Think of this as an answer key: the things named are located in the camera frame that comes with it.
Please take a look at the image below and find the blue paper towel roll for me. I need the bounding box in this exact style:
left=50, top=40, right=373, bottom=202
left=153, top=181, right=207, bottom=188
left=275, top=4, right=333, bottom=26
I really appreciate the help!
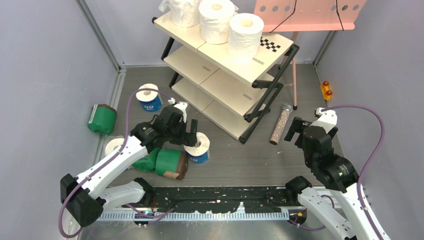
left=136, top=83, right=163, bottom=113
left=184, top=132, right=211, bottom=164
left=103, top=137, right=125, bottom=157

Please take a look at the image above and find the glitter microphone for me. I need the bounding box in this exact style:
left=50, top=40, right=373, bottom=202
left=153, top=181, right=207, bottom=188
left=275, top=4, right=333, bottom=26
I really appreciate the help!
left=269, top=103, right=294, bottom=145

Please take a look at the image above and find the white paper towel roll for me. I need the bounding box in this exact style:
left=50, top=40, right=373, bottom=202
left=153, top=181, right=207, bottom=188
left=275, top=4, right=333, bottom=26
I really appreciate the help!
left=227, top=13, right=265, bottom=59
left=198, top=0, right=239, bottom=45
left=158, top=0, right=202, bottom=28

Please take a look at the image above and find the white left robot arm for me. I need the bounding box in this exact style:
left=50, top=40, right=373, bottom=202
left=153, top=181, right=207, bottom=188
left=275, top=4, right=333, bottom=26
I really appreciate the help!
left=60, top=101, right=198, bottom=227

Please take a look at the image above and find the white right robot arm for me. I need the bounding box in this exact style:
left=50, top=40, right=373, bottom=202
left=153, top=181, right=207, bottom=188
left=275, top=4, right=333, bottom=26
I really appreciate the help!
left=284, top=113, right=390, bottom=240

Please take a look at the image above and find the cream three-tier shelf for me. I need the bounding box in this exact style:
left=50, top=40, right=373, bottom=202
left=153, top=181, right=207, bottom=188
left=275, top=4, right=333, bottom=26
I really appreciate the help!
left=152, top=13, right=299, bottom=143

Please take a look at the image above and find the green wrapped package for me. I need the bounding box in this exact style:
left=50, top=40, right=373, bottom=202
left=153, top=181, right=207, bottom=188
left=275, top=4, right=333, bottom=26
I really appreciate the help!
left=131, top=148, right=161, bottom=173
left=87, top=104, right=117, bottom=135
left=155, top=148, right=189, bottom=180

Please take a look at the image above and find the yellow toy with orange balls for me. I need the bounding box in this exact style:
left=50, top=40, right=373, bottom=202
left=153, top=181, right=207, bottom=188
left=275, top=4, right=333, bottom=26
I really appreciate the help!
left=320, top=81, right=333, bottom=102

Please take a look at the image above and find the pink music stand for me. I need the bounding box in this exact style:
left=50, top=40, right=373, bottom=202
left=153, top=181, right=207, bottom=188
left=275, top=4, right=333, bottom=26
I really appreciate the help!
left=253, top=0, right=368, bottom=111

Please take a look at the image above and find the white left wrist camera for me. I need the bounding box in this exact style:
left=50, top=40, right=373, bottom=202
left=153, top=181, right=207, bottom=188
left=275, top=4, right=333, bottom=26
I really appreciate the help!
left=167, top=97, right=189, bottom=123

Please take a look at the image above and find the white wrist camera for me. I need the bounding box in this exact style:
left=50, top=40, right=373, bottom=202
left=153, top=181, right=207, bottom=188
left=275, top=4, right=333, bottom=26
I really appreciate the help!
left=167, top=97, right=189, bottom=123
left=311, top=107, right=338, bottom=133

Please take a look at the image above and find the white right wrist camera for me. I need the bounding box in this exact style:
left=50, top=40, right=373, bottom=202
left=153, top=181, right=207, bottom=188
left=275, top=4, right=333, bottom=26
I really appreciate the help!
left=311, top=107, right=338, bottom=133

